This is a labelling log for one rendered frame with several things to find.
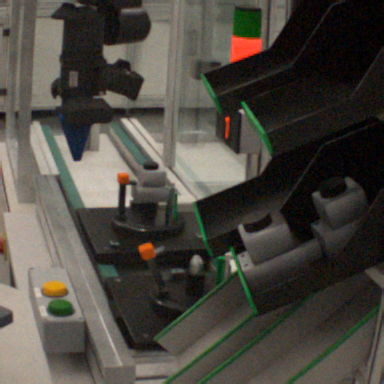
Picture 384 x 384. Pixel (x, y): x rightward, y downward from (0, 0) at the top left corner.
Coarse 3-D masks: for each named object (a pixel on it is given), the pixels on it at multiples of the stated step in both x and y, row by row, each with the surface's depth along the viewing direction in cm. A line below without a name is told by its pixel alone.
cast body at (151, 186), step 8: (144, 168) 163; (152, 168) 162; (160, 168) 164; (144, 176) 162; (152, 176) 162; (160, 176) 162; (144, 184) 162; (152, 184) 162; (160, 184) 163; (136, 192) 162; (144, 192) 163; (152, 192) 163; (160, 192) 163; (168, 192) 164; (136, 200) 163; (144, 200) 163; (152, 200) 163; (160, 200) 164; (168, 200) 164
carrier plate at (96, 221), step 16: (80, 208) 175; (96, 208) 175; (112, 208) 176; (80, 224) 170; (96, 224) 167; (192, 224) 170; (96, 240) 159; (112, 240) 159; (128, 240) 160; (144, 240) 160; (160, 240) 161; (176, 240) 161; (192, 240) 162; (96, 256) 154; (112, 256) 154; (128, 256) 155; (160, 256) 157; (176, 256) 157; (192, 256) 158; (208, 256) 159; (224, 256) 160
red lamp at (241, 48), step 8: (232, 40) 144; (240, 40) 143; (248, 40) 142; (256, 40) 143; (232, 48) 145; (240, 48) 143; (248, 48) 143; (256, 48) 143; (232, 56) 145; (240, 56) 144
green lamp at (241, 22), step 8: (240, 16) 141; (248, 16) 141; (256, 16) 141; (240, 24) 142; (248, 24) 141; (256, 24) 142; (232, 32) 144; (240, 32) 142; (248, 32) 142; (256, 32) 142
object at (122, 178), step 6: (120, 174) 162; (126, 174) 162; (120, 180) 162; (126, 180) 162; (132, 180) 164; (120, 186) 163; (126, 186) 163; (120, 192) 163; (120, 198) 163; (120, 204) 164; (120, 210) 164
